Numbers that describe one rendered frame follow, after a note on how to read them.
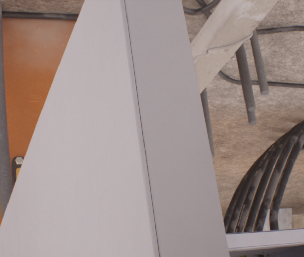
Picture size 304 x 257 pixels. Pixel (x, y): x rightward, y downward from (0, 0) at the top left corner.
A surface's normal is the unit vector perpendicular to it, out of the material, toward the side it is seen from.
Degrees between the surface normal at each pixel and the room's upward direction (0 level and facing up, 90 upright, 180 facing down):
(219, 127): 0
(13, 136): 90
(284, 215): 70
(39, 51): 90
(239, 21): 0
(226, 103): 0
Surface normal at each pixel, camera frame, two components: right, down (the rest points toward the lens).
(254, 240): 0.36, -0.43
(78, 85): -0.93, -0.03
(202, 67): 0.13, 0.91
